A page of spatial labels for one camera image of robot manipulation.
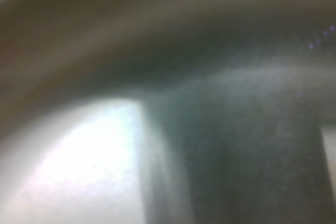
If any round silver metal plate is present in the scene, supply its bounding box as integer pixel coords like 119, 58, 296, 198
0, 0, 336, 224

